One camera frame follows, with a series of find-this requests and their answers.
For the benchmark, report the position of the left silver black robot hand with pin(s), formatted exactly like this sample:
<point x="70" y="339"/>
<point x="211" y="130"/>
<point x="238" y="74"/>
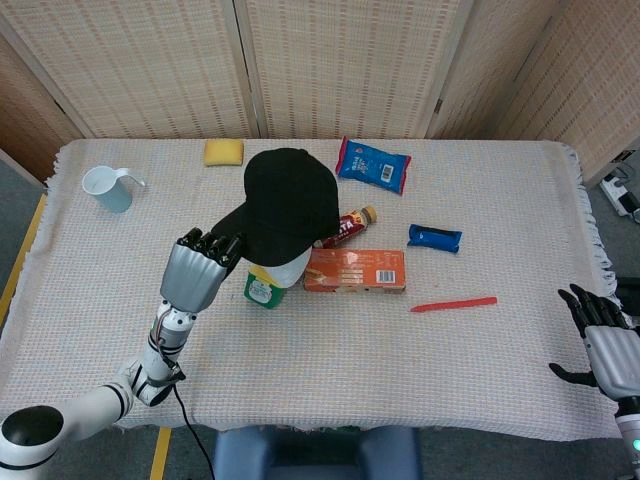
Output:
<point x="197" y="272"/>

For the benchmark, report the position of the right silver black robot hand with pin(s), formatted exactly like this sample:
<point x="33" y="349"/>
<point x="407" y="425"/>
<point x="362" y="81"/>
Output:
<point x="607" y="350"/>

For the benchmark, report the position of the black baseball cap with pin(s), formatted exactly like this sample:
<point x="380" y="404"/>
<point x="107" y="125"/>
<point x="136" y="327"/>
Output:
<point x="290" y="205"/>

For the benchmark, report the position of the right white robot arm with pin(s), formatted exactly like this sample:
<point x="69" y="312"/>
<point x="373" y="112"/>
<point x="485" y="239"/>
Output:
<point x="629" y="435"/>

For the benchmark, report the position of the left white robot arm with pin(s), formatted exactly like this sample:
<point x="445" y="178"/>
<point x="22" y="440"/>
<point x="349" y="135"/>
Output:
<point x="100" y="395"/>

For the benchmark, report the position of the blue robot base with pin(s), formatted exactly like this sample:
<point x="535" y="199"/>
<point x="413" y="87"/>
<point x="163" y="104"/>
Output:
<point x="315" y="452"/>

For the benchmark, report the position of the white foam mannequin head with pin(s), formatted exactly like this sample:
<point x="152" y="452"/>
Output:
<point x="292" y="270"/>

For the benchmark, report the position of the green yellow-lidded jar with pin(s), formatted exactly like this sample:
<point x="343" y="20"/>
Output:
<point x="262" y="291"/>

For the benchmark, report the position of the light blue plastic mug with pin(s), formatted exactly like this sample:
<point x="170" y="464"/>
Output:
<point x="107" y="190"/>

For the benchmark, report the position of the yellow sponge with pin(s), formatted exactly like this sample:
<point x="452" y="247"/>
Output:
<point x="223" y="152"/>

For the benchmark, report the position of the orange cardboard box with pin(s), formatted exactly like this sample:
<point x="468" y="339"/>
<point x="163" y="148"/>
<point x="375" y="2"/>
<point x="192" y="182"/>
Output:
<point x="355" y="271"/>

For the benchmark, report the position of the white power strip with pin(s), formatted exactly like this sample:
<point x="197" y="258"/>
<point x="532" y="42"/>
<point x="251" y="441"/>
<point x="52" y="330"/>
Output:
<point x="622" y="192"/>

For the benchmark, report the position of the red plastic stick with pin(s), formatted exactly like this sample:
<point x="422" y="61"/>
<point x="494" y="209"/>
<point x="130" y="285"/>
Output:
<point x="454" y="304"/>

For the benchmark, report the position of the red Costa coffee bottle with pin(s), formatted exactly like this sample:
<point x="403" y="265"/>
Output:
<point x="357" y="222"/>

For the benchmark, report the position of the beige woven tablecloth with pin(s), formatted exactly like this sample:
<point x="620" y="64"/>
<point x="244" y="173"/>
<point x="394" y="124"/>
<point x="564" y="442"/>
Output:
<point x="350" y="360"/>

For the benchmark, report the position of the blue snack bag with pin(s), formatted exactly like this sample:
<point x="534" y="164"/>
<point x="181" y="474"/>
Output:
<point x="372" y="166"/>

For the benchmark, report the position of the dark blue cookie pack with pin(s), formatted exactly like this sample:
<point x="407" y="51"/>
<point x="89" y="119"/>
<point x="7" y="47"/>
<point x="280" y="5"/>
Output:
<point x="434" y="238"/>

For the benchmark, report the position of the woven folding screen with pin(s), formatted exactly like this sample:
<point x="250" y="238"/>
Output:
<point x="320" y="65"/>

